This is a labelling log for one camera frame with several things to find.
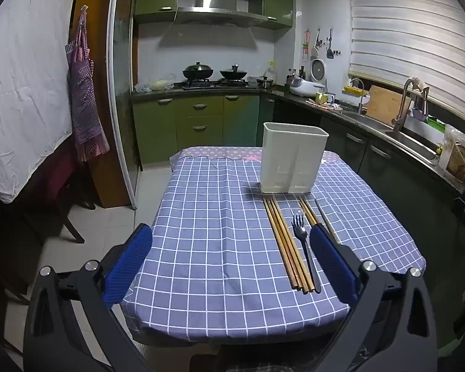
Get wooden cutting board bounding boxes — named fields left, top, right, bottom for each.
left=366, top=84, right=410, bottom=127

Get dark base cabinets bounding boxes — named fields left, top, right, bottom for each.
left=272, top=98, right=465, bottom=349

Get purple checked apron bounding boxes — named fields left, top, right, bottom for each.
left=64, top=10, right=111, bottom=163

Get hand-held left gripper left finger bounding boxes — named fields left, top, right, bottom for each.
left=23, top=223, right=153, bottom=372

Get black wok with handle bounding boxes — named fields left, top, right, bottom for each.
left=219, top=63, right=249, bottom=80

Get white rice cooker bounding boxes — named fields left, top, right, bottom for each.
left=289, top=58, right=329, bottom=98

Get black hanging spatula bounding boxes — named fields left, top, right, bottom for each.
left=325, top=27, right=336, bottom=60

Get green base cabinets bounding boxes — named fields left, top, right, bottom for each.
left=131, top=94, right=275, bottom=166

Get gas stove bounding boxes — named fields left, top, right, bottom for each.
left=179, top=77, right=253, bottom=91

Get white hanging sheet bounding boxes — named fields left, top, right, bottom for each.
left=0, top=0, right=83, bottom=204

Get steel range hood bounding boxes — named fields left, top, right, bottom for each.
left=161, top=0, right=280, bottom=29

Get clear bag of goods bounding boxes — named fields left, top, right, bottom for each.
left=437, top=123, right=465, bottom=184

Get glass sliding door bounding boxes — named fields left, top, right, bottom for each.
left=108, top=0, right=143, bottom=202

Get blue checked tablecloth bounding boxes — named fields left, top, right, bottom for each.
left=126, top=146, right=427, bottom=345

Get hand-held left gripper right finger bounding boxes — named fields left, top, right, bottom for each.
left=309, top=224, right=438, bottom=372

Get large steel faucet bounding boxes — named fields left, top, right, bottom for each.
left=392, top=77, right=432, bottom=133

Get black plastic fork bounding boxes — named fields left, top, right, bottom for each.
left=292, top=214, right=321, bottom=290

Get wooden door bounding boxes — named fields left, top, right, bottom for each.
left=72, top=0, right=134, bottom=209

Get pink counter cloth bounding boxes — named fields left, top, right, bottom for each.
left=305, top=100, right=344, bottom=114

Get steel sink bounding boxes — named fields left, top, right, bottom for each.
left=344, top=110, right=443, bottom=164

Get dark wooden chopstick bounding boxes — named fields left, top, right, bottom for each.
left=314, top=199, right=339, bottom=243

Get black wok with lid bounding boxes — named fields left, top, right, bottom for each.
left=182, top=61, right=215, bottom=82

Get white window blind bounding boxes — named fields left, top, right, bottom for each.
left=348, top=0, right=465, bottom=126

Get plastic bag with food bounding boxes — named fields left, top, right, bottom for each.
left=149, top=73, right=176, bottom=91

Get white plastic utensil holder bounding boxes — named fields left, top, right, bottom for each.
left=259, top=122, right=330, bottom=195

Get green plastic tray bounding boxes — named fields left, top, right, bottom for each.
left=425, top=115, right=449, bottom=131

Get dark red chair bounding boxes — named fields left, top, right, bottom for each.
left=21, top=149, right=86, bottom=246

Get dark sauce bottles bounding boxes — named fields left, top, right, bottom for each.
left=284, top=66, right=308, bottom=86

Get dark kitchen countertop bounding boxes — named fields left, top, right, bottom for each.
left=131, top=84, right=465, bottom=199

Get small steel faucet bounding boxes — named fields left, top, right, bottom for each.
left=349, top=78, right=367, bottom=115

